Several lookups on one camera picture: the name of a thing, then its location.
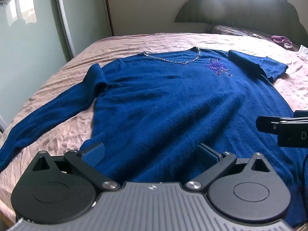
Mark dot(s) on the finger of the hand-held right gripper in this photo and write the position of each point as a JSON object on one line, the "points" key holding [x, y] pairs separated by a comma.
{"points": [[284, 132], [302, 114]]}

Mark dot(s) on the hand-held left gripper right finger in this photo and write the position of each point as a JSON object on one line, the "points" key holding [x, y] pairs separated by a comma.
{"points": [[206, 154]]}

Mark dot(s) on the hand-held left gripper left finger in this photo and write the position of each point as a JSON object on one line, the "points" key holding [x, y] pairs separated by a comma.
{"points": [[94, 153]]}

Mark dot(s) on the blue knit sweater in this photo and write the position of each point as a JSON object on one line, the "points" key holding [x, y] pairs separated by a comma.
{"points": [[168, 101]]}

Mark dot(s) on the light printed cloth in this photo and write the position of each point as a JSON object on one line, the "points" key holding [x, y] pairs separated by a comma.
{"points": [[304, 51]]}

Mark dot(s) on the purple cloth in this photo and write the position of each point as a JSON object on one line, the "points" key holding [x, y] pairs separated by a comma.
{"points": [[281, 39]]}

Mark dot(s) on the patterned pillow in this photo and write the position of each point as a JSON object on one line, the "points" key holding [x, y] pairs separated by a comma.
{"points": [[231, 30]]}

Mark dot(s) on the wide frosted glass wardrobe door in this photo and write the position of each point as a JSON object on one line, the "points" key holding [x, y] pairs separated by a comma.
{"points": [[28, 53]]}

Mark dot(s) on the dark scalloped headboard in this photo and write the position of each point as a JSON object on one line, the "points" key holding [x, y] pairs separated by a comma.
{"points": [[240, 7]]}

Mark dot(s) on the bed with pink sheet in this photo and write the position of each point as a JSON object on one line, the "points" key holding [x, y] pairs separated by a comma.
{"points": [[149, 42]]}

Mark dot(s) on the narrow frosted glass wardrobe door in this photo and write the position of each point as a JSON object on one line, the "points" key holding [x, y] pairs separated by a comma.
{"points": [[89, 16]]}

